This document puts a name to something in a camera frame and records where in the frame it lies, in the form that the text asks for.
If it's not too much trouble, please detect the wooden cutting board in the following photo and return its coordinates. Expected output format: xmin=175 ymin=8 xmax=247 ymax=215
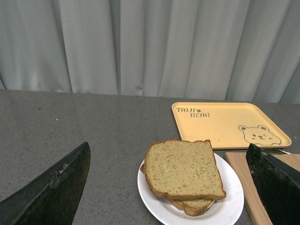
xmin=225 ymin=152 xmax=300 ymax=225

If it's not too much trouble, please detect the yellow bear tray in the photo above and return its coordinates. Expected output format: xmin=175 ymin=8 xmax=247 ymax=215
xmin=172 ymin=102 xmax=292 ymax=150

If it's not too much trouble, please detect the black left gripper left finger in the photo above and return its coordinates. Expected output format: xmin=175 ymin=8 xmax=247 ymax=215
xmin=0 ymin=142 xmax=91 ymax=225

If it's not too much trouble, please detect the white round plate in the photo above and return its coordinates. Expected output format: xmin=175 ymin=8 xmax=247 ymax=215
xmin=137 ymin=154 xmax=244 ymax=225

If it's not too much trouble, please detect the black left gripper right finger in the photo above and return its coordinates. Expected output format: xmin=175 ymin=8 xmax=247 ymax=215
xmin=246 ymin=143 xmax=300 ymax=225

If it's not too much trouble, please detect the grey pleated curtain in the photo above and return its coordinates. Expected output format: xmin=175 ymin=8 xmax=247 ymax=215
xmin=0 ymin=0 xmax=300 ymax=104

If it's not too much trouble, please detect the bread slice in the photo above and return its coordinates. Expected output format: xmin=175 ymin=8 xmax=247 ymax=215
xmin=144 ymin=140 xmax=226 ymax=200
xmin=140 ymin=164 xmax=226 ymax=217

